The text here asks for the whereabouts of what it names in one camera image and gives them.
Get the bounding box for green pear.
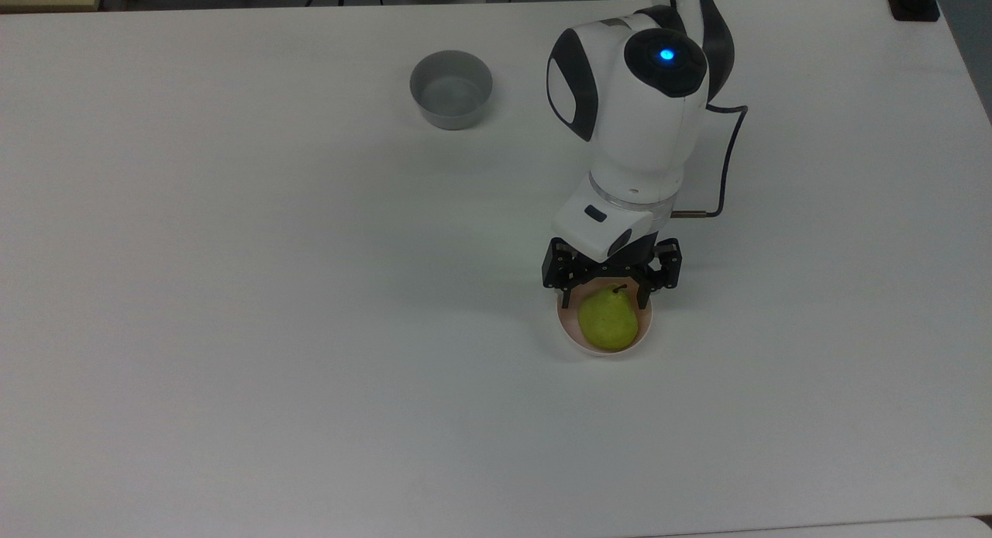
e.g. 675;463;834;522
577;284;641;353

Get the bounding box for pink bowl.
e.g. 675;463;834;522
555;278;654;358

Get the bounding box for white adjoining table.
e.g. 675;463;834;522
635;515;992;538

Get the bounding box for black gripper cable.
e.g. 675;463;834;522
670;104;750;219

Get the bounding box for black corner clamp stand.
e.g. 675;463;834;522
882;0;948;22

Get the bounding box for black gripper white mount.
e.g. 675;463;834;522
542;172;684;310

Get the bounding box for gray bowl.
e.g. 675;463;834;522
409;50;494;131

